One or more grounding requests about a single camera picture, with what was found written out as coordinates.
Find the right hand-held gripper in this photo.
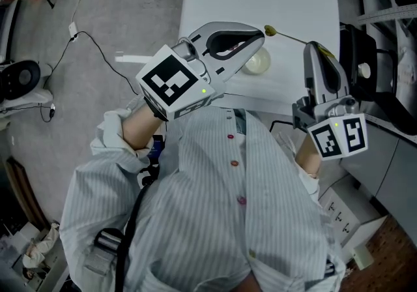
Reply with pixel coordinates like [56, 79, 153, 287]
[291, 41, 369, 162]

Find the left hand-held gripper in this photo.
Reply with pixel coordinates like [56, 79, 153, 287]
[134, 20, 265, 122]

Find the small gold spoon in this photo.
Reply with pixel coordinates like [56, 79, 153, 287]
[263, 24, 336, 59]

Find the person's right forearm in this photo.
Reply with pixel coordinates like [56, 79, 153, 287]
[294, 135, 323, 181]

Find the person's left forearm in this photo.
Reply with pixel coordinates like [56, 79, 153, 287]
[119, 106, 164, 152]

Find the black office chair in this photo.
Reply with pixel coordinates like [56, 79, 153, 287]
[338, 23, 417, 137]

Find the white metal shelf rack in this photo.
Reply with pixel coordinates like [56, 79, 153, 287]
[334, 0, 417, 67]

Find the small white open cabinet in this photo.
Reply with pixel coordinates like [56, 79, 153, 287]
[317, 174, 389, 253]

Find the pale striped button shirt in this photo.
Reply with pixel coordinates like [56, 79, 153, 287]
[59, 106, 347, 292]

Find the pale box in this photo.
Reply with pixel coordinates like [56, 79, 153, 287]
[351, 244, 375, 269]

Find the white device with black disc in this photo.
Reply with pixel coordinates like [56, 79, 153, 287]
[0, 59, 54, 113]

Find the brown wooden board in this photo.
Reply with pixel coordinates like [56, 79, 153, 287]
[4, 156, 50, 230]

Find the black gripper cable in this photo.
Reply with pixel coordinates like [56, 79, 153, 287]
[268, 119, 296, 132]

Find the black power cable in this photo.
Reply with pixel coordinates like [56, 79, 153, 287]
[41, 30, 141, 96]

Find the black shoulder strap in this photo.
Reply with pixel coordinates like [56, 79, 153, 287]
[115, 182, 148, 292]

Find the gray webbing buckle strap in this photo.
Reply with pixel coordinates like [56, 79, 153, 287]
[82, 227, 125, 276]

